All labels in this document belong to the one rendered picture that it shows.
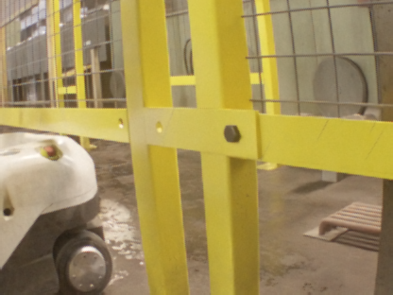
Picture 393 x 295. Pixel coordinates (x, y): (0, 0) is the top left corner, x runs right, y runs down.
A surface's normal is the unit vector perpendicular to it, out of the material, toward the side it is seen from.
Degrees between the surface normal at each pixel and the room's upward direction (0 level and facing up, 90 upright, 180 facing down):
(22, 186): 90
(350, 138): 90
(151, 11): 90
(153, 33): 90
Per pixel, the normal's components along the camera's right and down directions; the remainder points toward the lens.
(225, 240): -0.79, 0.16
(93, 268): 0.69, 0.07
